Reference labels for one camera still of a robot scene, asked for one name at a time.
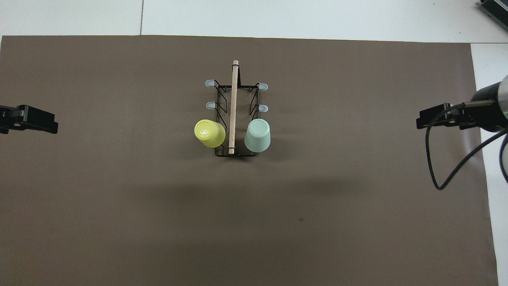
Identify yellow plastic cup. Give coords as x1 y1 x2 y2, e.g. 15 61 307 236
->
194 119 226 149

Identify light green plastic cup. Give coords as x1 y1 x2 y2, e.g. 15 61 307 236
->
244 118 272 153

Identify black wire cup rack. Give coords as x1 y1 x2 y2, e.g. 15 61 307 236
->
205 60 269 158

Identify black cable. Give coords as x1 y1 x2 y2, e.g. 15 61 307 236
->
499 134 508 184
425 102 508 191

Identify dark grey ribbed device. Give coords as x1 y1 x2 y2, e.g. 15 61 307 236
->
478 0 508 21

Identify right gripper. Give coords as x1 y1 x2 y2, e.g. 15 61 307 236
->
456 81 508 133

